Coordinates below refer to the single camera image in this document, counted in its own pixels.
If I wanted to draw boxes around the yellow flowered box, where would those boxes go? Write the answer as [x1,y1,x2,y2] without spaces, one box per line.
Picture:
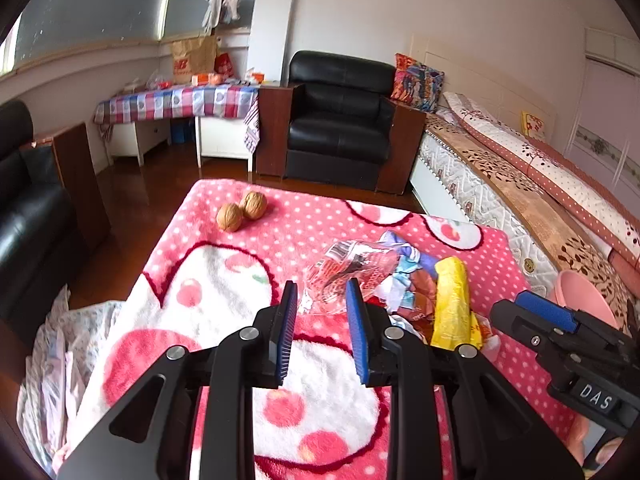
[520,111,549,139]

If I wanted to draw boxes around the white wardrobe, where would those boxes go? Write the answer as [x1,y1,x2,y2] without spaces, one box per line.
[562,27,640,196]

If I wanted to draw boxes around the cream bed headboard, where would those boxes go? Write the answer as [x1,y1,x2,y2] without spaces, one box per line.
[407,35,558,133]

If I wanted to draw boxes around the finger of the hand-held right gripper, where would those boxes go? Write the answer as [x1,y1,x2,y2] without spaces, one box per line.
[514,290,583,335]
[489,299,566,361]

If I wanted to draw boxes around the pink dotted fleece blanket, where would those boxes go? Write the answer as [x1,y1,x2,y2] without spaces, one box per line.
[55,179,576,480]

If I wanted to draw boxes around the blue storage box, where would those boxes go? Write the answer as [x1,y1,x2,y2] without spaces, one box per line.
[170,120,196,146]

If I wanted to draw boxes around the black leather armchair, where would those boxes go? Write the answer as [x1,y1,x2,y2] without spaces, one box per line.
[257,50,427,196]

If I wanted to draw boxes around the brown leaf print bedsheet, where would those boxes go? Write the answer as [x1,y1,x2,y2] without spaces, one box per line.
[425,112,640,321]

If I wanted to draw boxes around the white table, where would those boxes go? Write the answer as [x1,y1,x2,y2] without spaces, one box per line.
[107,115,256,172]

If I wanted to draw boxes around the brown paper bag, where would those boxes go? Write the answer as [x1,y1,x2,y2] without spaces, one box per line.
[171,35,219,86]

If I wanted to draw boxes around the white floral cloth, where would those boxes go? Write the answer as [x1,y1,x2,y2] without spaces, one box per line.
[16,285,131,471]

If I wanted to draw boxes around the bed with patterned quilt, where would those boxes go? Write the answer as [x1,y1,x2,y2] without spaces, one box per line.
[410,110,640,311]

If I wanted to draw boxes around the yellow plastic bag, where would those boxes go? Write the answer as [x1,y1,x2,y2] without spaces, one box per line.
[430,256,484,352]

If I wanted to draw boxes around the black leather sofa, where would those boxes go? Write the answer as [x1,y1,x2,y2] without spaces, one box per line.
[0,99,112,333]

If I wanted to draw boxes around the colourful printed pillow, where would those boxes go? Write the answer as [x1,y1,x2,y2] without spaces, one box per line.
[390,53,446,111]

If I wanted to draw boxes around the plaid-covered side table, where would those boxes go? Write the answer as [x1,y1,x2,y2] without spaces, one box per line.
[94,82,262,153]

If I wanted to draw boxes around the brown walnut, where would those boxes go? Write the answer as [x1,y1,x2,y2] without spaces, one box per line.
[239,191,268,220]
[216,202,244,233]

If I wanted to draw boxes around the clear plastic wrapper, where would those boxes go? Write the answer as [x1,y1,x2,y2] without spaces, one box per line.
[299,240,401,317]

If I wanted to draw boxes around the purple cloth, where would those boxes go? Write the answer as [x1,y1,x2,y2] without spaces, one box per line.
[379,231,442,273]

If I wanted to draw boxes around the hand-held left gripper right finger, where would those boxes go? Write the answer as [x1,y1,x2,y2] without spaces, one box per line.
[346,278,586,480]

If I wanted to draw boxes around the red shopping bag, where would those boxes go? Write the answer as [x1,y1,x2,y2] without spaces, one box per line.
[214,53,237,81]

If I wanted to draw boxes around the pink plastic bin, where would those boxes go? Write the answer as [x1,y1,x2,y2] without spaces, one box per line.
[554,269,621,331]

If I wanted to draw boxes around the hanging white clothes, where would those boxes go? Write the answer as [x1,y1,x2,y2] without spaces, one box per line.
[202,0,242,36]

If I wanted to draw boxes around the pink white tree print duvet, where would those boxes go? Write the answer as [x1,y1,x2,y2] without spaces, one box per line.
[442,91,640,271]

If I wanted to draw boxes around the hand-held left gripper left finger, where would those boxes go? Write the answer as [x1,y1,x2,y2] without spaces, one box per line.
[57,280,301,480]

